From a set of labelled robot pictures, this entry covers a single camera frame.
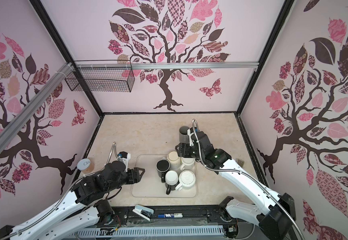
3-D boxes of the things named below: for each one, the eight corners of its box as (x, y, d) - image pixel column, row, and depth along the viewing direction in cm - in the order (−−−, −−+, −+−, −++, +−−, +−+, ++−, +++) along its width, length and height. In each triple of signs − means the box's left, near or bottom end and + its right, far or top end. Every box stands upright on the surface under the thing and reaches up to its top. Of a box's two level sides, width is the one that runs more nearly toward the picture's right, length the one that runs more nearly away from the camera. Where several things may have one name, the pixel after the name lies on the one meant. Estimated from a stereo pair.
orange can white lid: (80, 173, 90) (74, 169, 85) (84, 163, 94) (79, 158, 90) (92, 173, 90) (87, 169, 85) (96, 163, 94) (92, 158, 90)
